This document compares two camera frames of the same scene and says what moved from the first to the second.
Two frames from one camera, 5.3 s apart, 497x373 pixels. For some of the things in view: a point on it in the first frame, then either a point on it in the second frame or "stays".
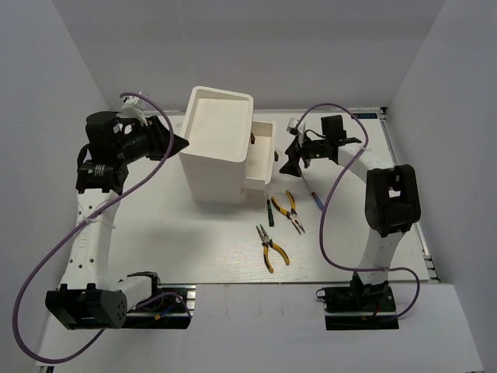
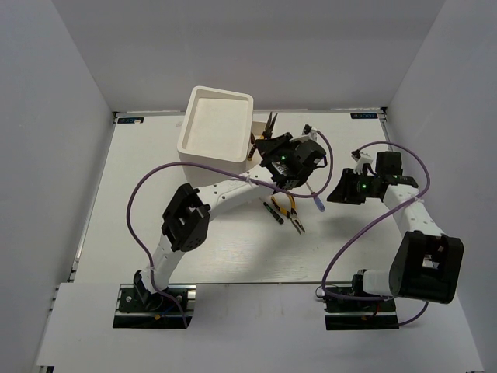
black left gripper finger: [178, 144] to [266, 147]
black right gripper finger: [292, 166] to [349, 189]
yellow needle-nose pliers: [293, 215] stays
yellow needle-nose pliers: [266, 242] to [266, 134]
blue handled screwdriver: [319, 203] stays
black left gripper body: [143, 142] to [289, 148]
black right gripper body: [311, 149] to [367, 187]
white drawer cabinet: [230, 157] stays
